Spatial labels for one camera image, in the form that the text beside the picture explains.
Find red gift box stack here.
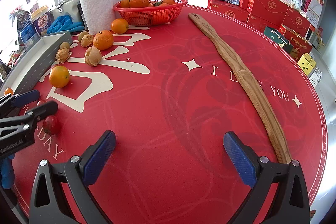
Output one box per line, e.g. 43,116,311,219
207,0,311,36

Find red round table mat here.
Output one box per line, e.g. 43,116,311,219
13,6,327,223

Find grey white tray box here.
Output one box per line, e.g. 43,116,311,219
1,31,73,95

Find blue gloved left hand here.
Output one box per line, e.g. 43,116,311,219
0,154,15,189

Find red plastic fruit basket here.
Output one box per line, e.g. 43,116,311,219
113,0,188,26

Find green brown round fruit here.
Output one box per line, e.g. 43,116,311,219
77,31,89,43

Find white storage box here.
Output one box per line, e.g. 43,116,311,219
50,0,82,23

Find dried husk fruit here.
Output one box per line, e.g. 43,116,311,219
55,48,70,64
79,34,93,48
84,46,102,67

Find white paper towel roll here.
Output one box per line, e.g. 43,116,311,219
80,0,121,35

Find large mandarin orange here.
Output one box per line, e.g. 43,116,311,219
93,30,114,51

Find blue rubber gloves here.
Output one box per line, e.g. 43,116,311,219
47,15,84,34

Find long wooden back scratcher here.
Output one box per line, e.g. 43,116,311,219
188,13,292,163

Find red sweet apple box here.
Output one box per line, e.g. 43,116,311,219
278,24,313,61

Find small smooth orange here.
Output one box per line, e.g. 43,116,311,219
49,65,70,88

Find purple milk tea cup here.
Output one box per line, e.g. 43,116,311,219
31,6,54,36

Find yellow small box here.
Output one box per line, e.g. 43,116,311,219
297,53,316,76

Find red cherry tomato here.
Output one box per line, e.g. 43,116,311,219
42,115,60,135
37,100,46,106

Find green gift bag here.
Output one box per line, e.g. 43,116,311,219
264,26,293,53

